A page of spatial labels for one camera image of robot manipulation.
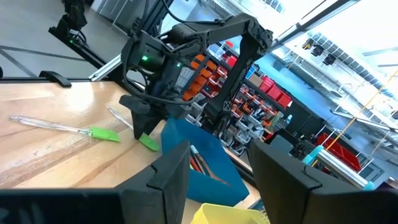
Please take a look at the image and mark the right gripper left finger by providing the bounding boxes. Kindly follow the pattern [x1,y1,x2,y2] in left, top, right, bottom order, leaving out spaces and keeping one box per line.
[0,141,191,224]

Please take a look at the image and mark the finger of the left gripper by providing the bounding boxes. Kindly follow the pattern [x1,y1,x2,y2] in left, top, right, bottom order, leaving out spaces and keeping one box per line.
[130,108,165,141]

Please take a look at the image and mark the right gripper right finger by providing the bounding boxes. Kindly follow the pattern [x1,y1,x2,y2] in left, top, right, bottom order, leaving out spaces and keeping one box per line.
[248,139,398,224]

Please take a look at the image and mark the green spatula clear handle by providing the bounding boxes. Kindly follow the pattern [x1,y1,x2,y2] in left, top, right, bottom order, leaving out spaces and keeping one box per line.
[9,115,121,143]
[106,105,160,152]

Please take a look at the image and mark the red plastic spoon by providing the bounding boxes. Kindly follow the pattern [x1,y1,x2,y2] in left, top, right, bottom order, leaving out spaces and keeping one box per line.
[189,156,203,174]

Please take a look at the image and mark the blue plastic bin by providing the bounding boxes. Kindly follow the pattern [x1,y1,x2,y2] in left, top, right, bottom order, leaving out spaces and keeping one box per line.
[160,117,250,207]

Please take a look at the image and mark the red storage crate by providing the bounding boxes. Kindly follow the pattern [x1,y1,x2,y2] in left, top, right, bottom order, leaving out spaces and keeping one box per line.
[316,133,363,172]

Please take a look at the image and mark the yellow translucent plastic bin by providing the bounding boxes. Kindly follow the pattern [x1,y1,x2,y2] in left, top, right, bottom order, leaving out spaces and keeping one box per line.
[190,203,271,224]

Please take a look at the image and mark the black device green light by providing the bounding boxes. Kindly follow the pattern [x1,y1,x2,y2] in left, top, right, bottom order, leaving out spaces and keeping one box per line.
[60,0,88,43]

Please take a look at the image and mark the black table edge clamp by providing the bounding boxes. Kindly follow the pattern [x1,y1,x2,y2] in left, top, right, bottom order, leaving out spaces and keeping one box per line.
[39,70,73,88]

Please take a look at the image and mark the parts shelf red bins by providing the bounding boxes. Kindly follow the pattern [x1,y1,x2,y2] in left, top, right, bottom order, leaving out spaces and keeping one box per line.
[183,40,295,156]

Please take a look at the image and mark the silver aluminium rail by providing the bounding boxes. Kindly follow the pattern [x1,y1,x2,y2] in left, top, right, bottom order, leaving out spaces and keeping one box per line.
[88,53,123,82]

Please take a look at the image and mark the yellow hanging cable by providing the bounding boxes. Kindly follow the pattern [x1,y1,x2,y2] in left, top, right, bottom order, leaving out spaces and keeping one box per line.
[310,70,398,169]

